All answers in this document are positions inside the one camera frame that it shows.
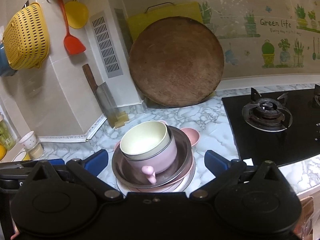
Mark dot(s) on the pink bear-shaped plate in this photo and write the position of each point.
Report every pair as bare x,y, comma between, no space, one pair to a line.
191,135

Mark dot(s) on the orange spatula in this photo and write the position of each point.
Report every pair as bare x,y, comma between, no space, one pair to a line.
73,43

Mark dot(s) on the white patterned trim strip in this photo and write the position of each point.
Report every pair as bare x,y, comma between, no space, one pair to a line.
75,136

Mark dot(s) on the yellow plastic scoop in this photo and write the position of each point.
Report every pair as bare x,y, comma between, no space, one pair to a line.
76,15

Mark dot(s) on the cream bowl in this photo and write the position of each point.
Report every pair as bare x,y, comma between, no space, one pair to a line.
142,142

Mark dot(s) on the yellow sponge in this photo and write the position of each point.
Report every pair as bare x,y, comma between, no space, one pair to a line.
121,120

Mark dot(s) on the yellow plastic cutting board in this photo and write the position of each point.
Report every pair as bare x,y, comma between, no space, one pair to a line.
140,20

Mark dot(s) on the large white plate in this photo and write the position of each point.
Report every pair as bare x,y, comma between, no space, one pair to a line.
122,186

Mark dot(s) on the yellow plastic colander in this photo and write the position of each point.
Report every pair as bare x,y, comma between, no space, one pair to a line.
25,37

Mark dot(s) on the glass jar with green contents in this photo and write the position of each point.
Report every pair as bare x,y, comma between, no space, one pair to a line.
6,132

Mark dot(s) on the white patterned cup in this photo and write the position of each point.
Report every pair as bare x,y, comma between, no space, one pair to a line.
28,140

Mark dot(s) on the round wooden cutting board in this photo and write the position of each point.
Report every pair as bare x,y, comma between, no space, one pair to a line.
175,62

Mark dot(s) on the gas burner with grate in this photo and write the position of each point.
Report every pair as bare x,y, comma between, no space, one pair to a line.
267,112
317,95

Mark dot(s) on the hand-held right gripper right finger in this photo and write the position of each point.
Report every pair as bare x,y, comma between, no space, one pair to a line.
215,162

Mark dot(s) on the beige cup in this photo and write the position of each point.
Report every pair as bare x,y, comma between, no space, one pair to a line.
36,151

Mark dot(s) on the grey vent grille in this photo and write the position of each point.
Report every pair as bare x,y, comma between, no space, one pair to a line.
106,45

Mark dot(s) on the green plant wall sticker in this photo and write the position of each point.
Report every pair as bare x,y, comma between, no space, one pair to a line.
275,35

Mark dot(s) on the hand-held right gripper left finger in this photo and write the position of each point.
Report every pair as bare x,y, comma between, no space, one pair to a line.
96,162

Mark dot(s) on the blue bowl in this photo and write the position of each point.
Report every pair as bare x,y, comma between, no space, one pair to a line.
5,65

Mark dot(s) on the yellow bowl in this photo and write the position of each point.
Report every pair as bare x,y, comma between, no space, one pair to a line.
22,156

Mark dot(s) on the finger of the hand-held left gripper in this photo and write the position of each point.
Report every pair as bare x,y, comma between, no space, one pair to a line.
57,162

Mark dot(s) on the black glass gas stove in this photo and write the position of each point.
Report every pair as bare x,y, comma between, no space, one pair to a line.
295,142

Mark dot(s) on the stainless steel bowl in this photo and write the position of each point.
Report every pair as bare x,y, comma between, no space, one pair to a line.
183,155

